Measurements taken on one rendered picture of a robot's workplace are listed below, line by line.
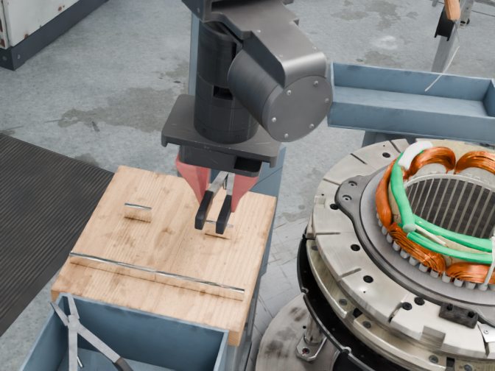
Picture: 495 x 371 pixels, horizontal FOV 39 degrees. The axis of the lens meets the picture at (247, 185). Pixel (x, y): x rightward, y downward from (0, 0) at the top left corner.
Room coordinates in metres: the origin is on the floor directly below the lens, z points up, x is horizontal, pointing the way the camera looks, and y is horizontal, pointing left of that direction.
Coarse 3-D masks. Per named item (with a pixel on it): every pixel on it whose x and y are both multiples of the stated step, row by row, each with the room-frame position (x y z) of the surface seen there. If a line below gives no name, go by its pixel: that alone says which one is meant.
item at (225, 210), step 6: (228, 198) 0.50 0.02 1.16; (222, 204) 0.49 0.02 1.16; (228, 204) 0.49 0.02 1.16; (222, 210) 0.48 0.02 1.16; (228, 210) 0.48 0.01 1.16; (222, 216) 0.47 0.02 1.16; (228, 216) 0.48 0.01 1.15; (216, 222) 0.46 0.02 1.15; (222, 222) 0.46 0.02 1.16; (216, 228) 0.46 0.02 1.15; (222, 228) 0.46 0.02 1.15; (222, 234) 0.46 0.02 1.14
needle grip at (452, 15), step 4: (444, 0) 0.86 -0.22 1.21; (448, 0) 0.86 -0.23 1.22; (452, 0) 0.86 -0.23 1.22; (456, 0) 0.86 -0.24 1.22; (448, 4) 0.86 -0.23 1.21; (452, 4) 0.85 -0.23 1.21; (456, 4) 0.86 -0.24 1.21; (448, 8) 0.86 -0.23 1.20; (452, 8) 0.85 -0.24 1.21; (456, 8) 0.86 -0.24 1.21; (448, 12) 0.86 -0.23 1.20; (452, 12) 0.85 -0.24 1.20; (456, 12) 0.86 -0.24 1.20; (448, 16) 0.86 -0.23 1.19; (452, 16) 0.85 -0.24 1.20; (456, 16) 0.85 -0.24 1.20; (452, 20) 0.86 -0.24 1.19
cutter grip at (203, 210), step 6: (210, 192) 0.50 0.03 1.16; (204, 198) 0.49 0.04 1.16; (210, 198) 0.49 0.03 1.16; (204, 204) 0.48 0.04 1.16; (210, 204) 0.49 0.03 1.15; (198, 210) 0.48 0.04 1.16; (204, 210) 0.48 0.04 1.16; (198, 216) 0.47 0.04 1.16; (204, 216) 0.47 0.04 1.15; (198, 222) 0.47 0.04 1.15; (204, 222) 0.47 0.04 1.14; (198, 228) 0.47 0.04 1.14
